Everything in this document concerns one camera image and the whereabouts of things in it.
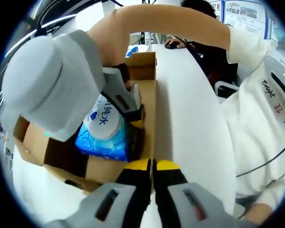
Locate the person's right hand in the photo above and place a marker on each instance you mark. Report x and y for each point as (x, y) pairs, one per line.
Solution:
(109, 52)

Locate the brown cardboard shoe box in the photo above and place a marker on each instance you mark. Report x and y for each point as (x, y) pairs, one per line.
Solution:
(142, 69)

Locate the blue wall poster board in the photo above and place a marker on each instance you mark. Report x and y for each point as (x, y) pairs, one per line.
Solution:
(242, 14)

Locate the ceiling light strip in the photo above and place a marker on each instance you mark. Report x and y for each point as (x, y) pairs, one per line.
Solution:
(38, 31)

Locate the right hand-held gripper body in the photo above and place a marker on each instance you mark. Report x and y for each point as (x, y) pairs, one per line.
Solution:
(50, 83)

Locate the white frame office chair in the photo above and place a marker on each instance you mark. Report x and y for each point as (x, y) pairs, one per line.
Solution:
(225, 88)

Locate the black computer mouse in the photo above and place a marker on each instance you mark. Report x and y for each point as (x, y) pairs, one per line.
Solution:
(171, 46)

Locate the white chest-worn device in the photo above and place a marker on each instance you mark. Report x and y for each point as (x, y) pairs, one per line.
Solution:
(282, 88)

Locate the blue wet wipes pack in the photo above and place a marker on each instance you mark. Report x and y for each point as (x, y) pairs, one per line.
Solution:
(104, 137)

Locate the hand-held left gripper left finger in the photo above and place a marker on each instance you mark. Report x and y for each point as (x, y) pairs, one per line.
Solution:
(90, 209)

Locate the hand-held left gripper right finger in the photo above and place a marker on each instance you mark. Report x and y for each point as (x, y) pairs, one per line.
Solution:
(213, 209)

